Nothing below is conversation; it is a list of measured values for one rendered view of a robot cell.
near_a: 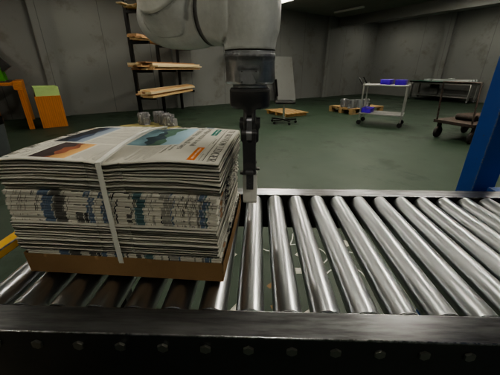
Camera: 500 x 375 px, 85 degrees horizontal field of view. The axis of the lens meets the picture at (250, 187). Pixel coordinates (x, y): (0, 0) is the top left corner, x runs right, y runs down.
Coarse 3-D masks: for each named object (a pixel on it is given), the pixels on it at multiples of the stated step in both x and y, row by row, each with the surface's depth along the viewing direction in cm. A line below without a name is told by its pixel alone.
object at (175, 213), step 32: (192, 128) 67; (128, 160) 43; (160, 160) 42; (192, 160) 42; (224, 160) 46; (128, 192) 45; (160, 192) 44; (192, 192) 44; (224, 192) 52; (160, 224) 46; (192, 224) 46; (224, 224) 53; (160, 256) 49; (192, 256) 48; (224, 256) 52
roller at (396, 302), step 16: (336, 208) 79; (352, 224) 70; (352, 240) 65; (368, 240) 63; (368, 256) 58; (368, 272) 55; (384, 272) 53; (384, 288) 50; (400, 288) 50; (384, 304) 48; (400, 304) 46
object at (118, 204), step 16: (128, 144) 53; (144, 144) 53; (96, 160) 44; (112, 160) 45; (96, 176) 44; (112, 176) 44; (96, 192) 45; (112, 192) 45; (96, 208) 46; (112, 208) 46; (128, 224) 47; (112, 240) 48; (128, 240) 48; (112, 256) 50; (128, 256) 50
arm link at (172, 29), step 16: (144, 0) 45; (160, 0) 44; (176, 0) 45; (192, 0) 45; (144, 16) 48; (160, 16) 46; (176, 16) 46; (192, 16) 46; (144, 32) 53; (160, 32) 50; (176, 32) 48; (192, 32) 48; (176, 48) 54; (192, 48) 53
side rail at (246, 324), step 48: (0, 336) 42; (48, 336) 42; (96, 336) 41; (144, 336) 41; (192, 336) 41; (240, 336) 40; (288, 336) 40; (336, 336) 40; (384, 336) 40; (432, 336) 40; (480, 336) 40
